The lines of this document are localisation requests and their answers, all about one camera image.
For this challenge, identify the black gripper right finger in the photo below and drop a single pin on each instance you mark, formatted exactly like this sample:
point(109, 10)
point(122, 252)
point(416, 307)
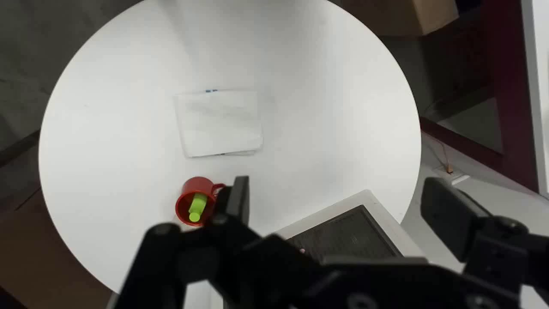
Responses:
point(452, 211)

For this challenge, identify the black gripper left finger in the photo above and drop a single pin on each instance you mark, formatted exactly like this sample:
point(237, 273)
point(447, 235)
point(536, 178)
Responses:
point(241, 199)

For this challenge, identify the white cupboard unit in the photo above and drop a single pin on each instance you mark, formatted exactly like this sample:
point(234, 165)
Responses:
point(327, 216)

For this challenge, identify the green plastic item in mug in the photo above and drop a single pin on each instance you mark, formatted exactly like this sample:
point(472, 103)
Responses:
point(198, 208)

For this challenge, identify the red mug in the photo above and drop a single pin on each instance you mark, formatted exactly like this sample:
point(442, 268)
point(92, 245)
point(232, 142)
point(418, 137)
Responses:
point(198, 185)

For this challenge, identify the white folded cloth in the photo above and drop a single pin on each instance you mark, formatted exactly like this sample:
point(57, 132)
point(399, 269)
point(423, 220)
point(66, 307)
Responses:
point(220, 122)

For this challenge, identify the white desk with maroon side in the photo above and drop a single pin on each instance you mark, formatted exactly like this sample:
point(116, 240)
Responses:
point(515, 86)

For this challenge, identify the brown cardboard box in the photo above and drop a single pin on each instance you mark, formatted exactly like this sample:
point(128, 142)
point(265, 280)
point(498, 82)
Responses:
point(400, 14)

